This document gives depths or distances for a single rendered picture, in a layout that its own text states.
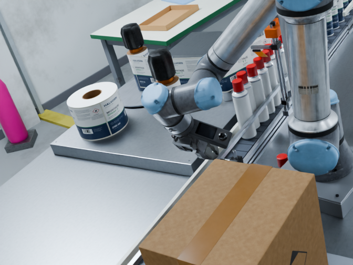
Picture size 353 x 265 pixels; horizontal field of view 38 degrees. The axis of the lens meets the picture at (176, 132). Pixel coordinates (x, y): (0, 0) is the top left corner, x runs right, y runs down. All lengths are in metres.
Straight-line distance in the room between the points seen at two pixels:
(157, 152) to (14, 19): 2.97
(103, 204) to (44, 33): 3.14
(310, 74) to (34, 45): 3.68
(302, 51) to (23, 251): 1.01
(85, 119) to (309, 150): 0.96
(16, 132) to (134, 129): 2.35
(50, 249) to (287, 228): 0.83
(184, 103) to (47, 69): 3.51
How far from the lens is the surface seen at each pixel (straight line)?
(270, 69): 1.76
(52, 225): 1.69
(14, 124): 4.17
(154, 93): 1.27
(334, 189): 1.41
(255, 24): 1.26
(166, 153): 1.72
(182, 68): 1.96
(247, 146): 1.64
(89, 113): 1.90
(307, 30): 1.11
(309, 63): 1.14
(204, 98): 1.23
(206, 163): 1.55
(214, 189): 1.08
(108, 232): 1.56
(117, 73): 3.61
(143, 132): 1.89
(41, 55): 4.66
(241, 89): 1.60
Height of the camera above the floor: 1.76
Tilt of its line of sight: 29 degrees down
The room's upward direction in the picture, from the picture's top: 17 degrees counter-clockwise
